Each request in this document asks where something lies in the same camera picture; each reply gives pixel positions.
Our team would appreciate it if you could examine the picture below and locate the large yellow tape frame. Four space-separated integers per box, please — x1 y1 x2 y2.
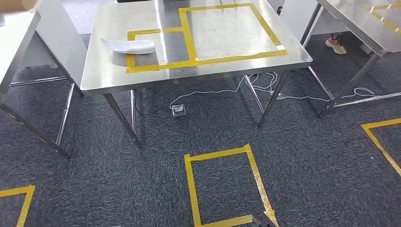
178 2 288 68

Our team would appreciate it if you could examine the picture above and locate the brown cardboard box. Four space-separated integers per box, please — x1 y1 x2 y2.
0 0 38 13

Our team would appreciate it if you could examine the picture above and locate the grey table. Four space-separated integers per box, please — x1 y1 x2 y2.
300 0 401 118

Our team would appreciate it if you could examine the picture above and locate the white table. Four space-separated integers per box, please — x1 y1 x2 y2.
279 0 350 48

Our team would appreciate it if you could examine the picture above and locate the black floor cable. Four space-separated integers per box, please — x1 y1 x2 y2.
136 105 174 116

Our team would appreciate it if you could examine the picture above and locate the white curved plastic part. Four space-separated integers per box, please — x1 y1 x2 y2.
101 38 157 55

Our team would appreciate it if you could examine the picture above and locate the stainless steel workbench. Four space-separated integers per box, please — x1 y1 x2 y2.
79 0 314 148

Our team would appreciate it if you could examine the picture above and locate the small yellow tape frame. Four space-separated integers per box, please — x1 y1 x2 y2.
126 26 197 74

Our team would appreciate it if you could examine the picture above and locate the person's foot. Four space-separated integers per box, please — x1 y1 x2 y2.
325 35 348 55

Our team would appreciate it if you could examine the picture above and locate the white partition panel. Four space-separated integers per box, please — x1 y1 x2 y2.
18 0 89 90

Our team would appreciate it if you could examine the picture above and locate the yellow floor tape mark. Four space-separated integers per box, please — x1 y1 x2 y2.
0 184 35 227
361 118 401 177

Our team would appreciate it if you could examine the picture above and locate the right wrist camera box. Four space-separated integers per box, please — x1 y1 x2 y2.
252 213 279 227

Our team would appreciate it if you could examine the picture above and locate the yellow tape strip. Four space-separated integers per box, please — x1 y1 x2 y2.
365 0 401 35

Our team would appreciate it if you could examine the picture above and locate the white floor cable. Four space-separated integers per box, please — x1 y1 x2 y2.
169 71 376 107

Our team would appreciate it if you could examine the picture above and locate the grey floor socket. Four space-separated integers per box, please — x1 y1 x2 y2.
171 104 187 117

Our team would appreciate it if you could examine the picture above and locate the steel side table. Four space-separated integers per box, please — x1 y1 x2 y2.
0 9 76 159

